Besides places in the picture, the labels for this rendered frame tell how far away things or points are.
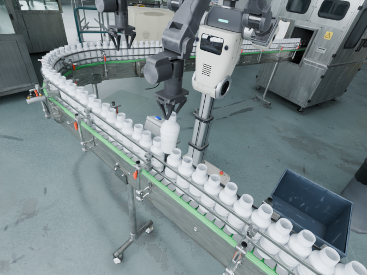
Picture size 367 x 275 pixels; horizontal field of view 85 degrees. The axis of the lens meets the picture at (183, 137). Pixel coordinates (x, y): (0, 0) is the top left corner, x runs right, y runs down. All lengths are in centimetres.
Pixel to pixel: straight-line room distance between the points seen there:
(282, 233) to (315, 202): 64
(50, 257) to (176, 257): 91
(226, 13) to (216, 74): 31
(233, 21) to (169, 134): 75
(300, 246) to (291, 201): 66
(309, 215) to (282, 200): 15
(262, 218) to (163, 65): 53
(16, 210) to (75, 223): 52
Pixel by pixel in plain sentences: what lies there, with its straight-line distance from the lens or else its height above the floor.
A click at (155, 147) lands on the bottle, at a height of 114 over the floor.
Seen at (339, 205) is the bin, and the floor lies 90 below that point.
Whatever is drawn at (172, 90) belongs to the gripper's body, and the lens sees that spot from 64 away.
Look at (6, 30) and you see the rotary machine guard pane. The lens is 368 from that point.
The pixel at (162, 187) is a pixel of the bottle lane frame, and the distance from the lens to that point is 86.
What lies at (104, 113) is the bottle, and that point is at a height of 113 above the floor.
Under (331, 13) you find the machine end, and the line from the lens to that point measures 418.
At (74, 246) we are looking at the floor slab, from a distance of 192.
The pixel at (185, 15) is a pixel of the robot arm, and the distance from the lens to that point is 62.
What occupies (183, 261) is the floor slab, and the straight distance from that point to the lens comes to 179.
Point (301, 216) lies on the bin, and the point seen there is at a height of 73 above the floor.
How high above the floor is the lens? 166
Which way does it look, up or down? 37 degrees down
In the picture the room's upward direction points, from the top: 8 degrees clockwise
